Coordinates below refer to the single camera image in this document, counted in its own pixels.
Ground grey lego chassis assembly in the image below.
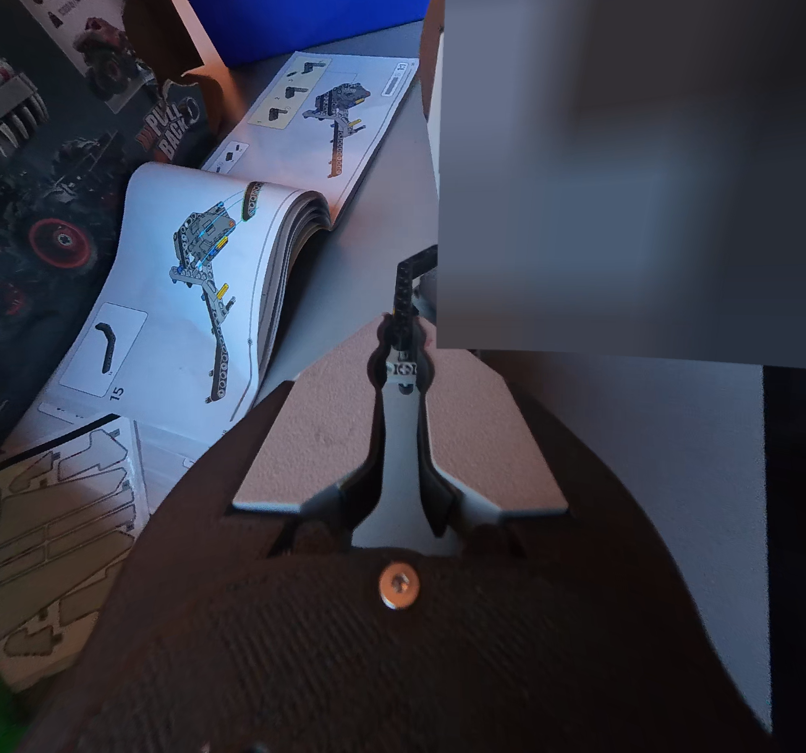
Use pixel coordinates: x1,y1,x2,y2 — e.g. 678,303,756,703
383,269,440,399

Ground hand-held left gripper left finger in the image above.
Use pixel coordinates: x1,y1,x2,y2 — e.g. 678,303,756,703
232,316,387,513

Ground dark monster truck lego box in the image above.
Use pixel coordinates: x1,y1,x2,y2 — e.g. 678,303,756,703
0,0,222,440

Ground black bent lego beam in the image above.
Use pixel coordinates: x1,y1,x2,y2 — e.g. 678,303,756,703
390,244,440,352

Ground beige sticker sheet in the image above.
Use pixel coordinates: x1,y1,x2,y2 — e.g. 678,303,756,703
0,415,153,692

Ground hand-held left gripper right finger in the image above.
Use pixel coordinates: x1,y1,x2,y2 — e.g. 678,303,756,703
417,321,569,516

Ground lego instruction booklet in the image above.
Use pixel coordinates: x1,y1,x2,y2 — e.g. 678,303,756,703
11,50,421,446

